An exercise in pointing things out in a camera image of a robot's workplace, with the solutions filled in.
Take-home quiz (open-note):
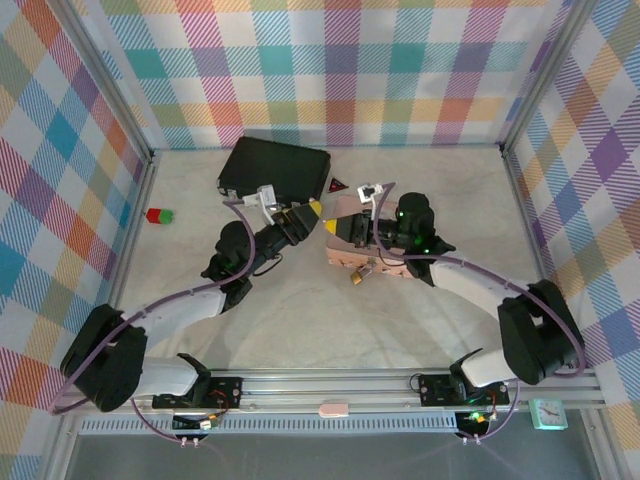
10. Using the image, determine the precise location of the pink tin box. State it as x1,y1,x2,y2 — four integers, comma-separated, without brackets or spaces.
324,194,426,282

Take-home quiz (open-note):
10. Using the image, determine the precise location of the black briefcase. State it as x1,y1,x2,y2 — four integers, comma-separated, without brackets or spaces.
215,135,333,211

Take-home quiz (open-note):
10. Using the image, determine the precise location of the pink eraser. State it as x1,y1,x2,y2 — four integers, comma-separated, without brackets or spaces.
318,398,349,419

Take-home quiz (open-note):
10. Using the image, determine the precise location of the mint alarm clock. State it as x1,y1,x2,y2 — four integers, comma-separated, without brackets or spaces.
529,398,569,431

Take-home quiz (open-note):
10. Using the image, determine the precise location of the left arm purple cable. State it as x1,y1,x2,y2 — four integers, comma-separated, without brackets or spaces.
49,199,261,444

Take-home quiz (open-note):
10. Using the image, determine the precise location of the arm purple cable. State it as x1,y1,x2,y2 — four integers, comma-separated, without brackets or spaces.
49,199,261,444
372,182,586,444

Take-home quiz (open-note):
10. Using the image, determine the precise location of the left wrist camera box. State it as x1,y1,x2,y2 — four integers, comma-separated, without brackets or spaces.
243,183,279,221

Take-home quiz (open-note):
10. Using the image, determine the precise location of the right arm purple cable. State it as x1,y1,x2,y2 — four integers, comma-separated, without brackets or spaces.
372,182,586,444

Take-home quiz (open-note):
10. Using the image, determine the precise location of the aluminium frame side rail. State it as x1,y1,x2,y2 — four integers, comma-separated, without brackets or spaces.
501,144,554,286
102,149,161,314

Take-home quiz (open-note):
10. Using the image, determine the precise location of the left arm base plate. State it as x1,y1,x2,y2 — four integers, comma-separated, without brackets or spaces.
152,374,245,412

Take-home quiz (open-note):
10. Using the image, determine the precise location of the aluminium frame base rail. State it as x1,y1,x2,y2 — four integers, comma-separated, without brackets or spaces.
54,369,609,416

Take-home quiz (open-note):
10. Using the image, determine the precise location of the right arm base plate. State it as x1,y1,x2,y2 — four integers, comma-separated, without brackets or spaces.
417,372,511,407

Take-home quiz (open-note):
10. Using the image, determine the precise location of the slotted grey cable duct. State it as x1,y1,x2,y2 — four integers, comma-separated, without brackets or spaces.
79,413,461,435

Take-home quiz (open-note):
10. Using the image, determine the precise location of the aluminium frame post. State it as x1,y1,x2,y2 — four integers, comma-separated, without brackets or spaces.
54,0,156,164
499,0,594,159

